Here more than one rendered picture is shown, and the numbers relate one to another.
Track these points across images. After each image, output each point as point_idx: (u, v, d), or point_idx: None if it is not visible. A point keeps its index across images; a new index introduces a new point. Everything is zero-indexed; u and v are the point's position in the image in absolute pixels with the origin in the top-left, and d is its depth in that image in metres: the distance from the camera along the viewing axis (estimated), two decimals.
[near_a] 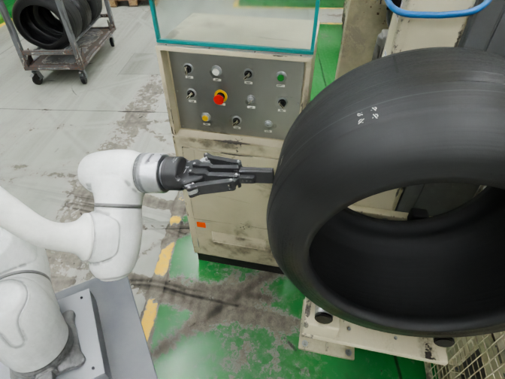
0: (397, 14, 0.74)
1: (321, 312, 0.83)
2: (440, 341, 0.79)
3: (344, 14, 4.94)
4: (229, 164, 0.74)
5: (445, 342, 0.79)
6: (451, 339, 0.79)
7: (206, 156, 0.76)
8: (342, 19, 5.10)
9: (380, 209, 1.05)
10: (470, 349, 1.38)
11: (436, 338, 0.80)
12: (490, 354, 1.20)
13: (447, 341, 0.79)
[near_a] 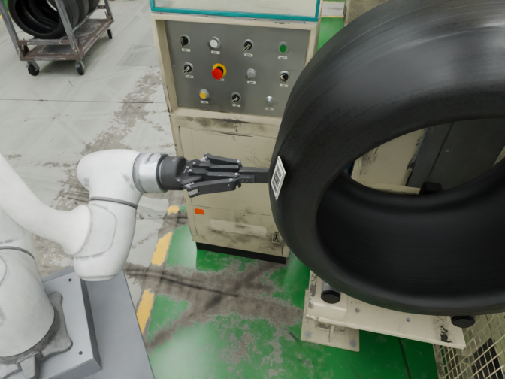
0: None
1: (336, 292, 0.76)
2: (469, 321, 0.72)
3: (346, 7, 4.87)
4: (229, 164, 0.74)
5: (467, 323, 0.73)
6: (471, 325, 0.73)
7: (206, 156, 0.76)
8: (343, 12, 5.03)
9: (390, 184, 0.98)
10: (482, 338, 1.31)
11: (470, 316, 0.72)
12: None
13: (470, 324, 0.73)
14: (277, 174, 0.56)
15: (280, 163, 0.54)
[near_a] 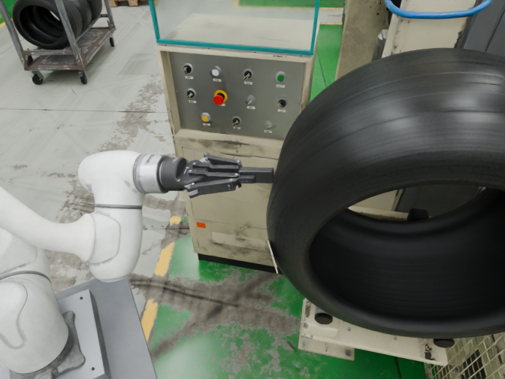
0: (397, 15, 0.74)
1: (321, 313, 0.83)
2: (443, 341, 0.79)
3: (344, 14, 4.94)
4: (229, 164, 0.74)
5: (446, 343, 0.79)
6: (453, 341, 0.79)
7: (206, 156, 0.76)
8: (342, 19, 5.10)
9: (380, 210, 1.05)
10: (470, 349, 1.38)
11: None
12: (490, 355, 1.20)
13: (449, 342, 0.79)
14: None
15: (269, 247, 0.68)
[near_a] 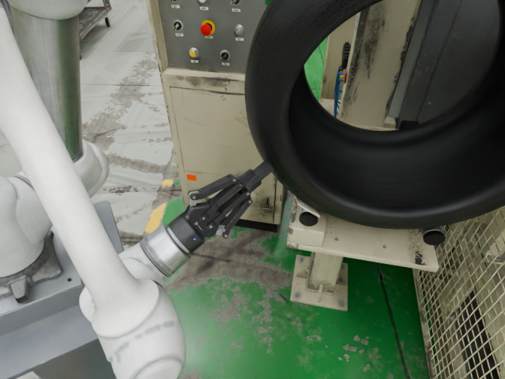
0: None
1: (311, 224, 0.82)
2: (427, 241, 0.77)
3: None
4: (238, 204, 0.72)
5: (431, 239, 0.76)
6: (427, 234, 0.76)
7: (220, 226, 0.72)
8: None
9: (370, 126, 1.01)
10: (464, 290, 1.34)
11: (425, 242, 0.78)
12: (485, 286, 1.16)
13: (428, 238, 0.76)
14: (306, 204, 0.77)
15: (296, 200, 0.76)
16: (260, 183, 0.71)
